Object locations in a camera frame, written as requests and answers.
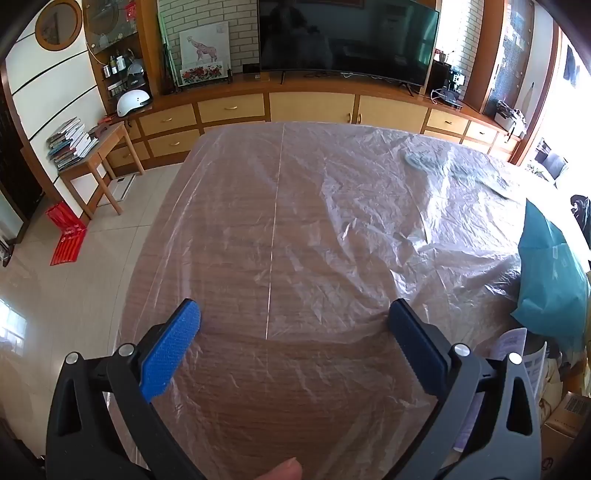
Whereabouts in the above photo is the black chair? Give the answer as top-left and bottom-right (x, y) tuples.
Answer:
(544, 152), (570, 182)

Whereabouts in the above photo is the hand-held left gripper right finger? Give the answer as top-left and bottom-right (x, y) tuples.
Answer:
(388, 298), (543, 480)

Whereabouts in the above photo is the person's left hand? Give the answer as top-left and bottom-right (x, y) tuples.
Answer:
(253, 457), (304, 480)

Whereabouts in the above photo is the stack of books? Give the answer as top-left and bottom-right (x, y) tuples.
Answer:
(46, 117), (100, 172)

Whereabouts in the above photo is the brown cardboard box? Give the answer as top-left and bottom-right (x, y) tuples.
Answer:
(540, 391), (590, 468)

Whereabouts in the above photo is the red floral picture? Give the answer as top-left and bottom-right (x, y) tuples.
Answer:
(179, 62), (230, 86)

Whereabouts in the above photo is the black coffee machine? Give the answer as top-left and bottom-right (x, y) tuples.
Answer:
(442, 65), (465, 110)

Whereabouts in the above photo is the white helmet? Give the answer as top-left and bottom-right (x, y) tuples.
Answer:
(116, 89), (153, 117)

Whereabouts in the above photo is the white printer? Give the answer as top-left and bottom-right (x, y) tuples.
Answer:
(494, 102), (528, 136)

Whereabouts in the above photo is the white printed paper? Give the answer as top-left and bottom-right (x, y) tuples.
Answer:
(489, 328), (528, 363)

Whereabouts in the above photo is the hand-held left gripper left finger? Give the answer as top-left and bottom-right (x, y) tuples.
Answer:
(45, 298), (218, 480)

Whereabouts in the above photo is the wooden television cabinet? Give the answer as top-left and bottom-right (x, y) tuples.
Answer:
(83, 0), (561, 172)

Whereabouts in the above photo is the white floor appliance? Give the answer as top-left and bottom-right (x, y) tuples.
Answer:
(103, 173), (137, 206)

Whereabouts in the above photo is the black flat television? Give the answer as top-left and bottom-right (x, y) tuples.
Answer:
(257, 0), (441, 88)

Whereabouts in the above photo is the grey-blue crumpled film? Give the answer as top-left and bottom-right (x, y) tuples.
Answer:
(403, 147), (514, 200)

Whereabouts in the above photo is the giraffe picture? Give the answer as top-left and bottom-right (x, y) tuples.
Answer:
(179, 21), (230, 70)

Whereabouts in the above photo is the teal plastic bag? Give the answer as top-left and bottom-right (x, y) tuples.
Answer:
(510, 199), (591, 352)

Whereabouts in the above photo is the red folded plastic item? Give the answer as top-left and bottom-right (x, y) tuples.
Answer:
(45, 202), (88, 267)

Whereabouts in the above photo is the clear plastic table cover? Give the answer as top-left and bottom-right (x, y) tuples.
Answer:
(113, 121), (591, 480)

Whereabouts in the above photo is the wooden side table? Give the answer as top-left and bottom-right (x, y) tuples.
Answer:
(58, 122), (140, 220)

